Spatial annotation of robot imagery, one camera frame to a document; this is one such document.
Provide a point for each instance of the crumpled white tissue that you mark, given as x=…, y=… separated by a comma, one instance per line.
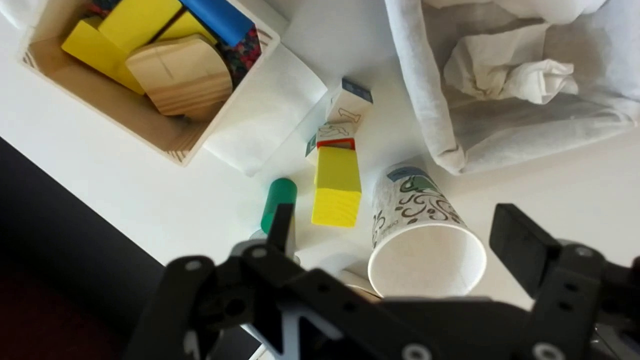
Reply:
x=512, y=66

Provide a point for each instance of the natural wood block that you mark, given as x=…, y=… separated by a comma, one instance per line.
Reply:
x=183, y=77

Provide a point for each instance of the white cube with number one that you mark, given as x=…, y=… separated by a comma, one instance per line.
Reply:
x=353, y=100

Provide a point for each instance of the dark patterned block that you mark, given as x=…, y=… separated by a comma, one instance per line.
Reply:
x=240, y=56

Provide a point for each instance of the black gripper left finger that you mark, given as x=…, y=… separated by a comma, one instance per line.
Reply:
x=281, y=230

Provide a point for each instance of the green cylinder block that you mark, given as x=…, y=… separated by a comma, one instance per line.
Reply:
x=278, y=197

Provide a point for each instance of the tall yellow block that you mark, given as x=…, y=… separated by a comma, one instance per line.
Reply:
x=336, y=191

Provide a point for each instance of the blue cylinder block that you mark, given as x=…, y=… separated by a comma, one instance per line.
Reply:
x=221, y=19

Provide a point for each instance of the small yellow block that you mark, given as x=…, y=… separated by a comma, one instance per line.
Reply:
x=191, y=28

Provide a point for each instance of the white paper basket liner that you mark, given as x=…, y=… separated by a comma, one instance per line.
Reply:
x=506, y=126

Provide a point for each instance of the yellow triangular block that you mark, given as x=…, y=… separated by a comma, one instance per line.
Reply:
x=92, y=53

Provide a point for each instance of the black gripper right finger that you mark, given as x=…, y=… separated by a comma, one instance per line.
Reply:
x=526, y=252

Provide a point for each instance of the white wooden box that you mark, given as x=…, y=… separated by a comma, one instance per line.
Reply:
x=147, y=126

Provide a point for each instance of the long yellow block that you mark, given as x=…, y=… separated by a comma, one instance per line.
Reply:
x=136, y=22

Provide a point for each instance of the patterned paper cup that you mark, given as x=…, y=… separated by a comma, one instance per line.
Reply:
x=427, y=252

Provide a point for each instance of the white paper napkin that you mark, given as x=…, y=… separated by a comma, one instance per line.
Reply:
x=266, y=107

